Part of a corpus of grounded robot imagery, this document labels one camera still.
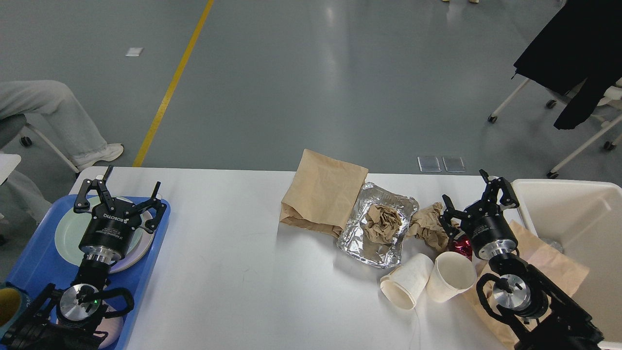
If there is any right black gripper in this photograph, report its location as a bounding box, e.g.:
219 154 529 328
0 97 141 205
438 169 520 261

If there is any blue plastic tray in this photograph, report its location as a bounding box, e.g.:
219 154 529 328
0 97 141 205
6 194 170 350

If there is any light green plate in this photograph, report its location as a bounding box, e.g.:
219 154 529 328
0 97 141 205
54 196 145 268

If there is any person in grey trousers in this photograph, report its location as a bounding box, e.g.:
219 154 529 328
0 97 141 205
0 80 108 223

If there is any pink plate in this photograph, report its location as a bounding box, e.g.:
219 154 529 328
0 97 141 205
109 228 154 273

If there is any brown paper bag centre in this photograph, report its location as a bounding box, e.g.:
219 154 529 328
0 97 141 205
279 149 369 238

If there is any brown paper bag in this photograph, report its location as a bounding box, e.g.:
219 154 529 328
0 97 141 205
279 149 369 238
464 221 589 350

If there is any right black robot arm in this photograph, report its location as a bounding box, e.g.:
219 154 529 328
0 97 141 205
439 169 604 350

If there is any brown paper bag right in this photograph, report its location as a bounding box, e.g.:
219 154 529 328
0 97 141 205
464 221 589 350

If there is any white sneaker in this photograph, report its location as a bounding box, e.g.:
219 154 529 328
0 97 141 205
70 143 124 172

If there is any red foil wrapper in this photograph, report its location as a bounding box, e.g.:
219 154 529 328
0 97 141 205
447 233 473 261

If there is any white plastic bin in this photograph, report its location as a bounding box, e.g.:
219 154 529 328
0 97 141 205
512 179 622 350

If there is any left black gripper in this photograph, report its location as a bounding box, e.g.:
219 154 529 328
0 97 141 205
73 165 168 265

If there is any crumpled brown paper in tray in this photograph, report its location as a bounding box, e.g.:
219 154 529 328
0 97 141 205
363 204 402 244

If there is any blue yellow mug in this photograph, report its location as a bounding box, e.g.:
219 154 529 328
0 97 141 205
0 285 31 328

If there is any aluminium foil tray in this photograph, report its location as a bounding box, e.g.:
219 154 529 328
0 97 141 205
336 182 419 269

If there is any crumpled brown paper ball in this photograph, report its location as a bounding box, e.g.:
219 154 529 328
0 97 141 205
406 202 449 253

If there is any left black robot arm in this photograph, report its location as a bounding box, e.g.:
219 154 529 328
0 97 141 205
1 166 169 350

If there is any pink mug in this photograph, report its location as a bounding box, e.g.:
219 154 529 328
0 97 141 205
95 316 124 350

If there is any black jacket on chair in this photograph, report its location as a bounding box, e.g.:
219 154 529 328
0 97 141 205
514 0 622 129

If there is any upright white paper cup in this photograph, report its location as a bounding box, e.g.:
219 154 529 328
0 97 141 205
426 252 477 303

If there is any lying white paper cup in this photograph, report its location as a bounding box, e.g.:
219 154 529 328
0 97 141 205
380 253 433 310

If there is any white rolling chair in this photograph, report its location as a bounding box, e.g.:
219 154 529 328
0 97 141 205
487 77 622 179

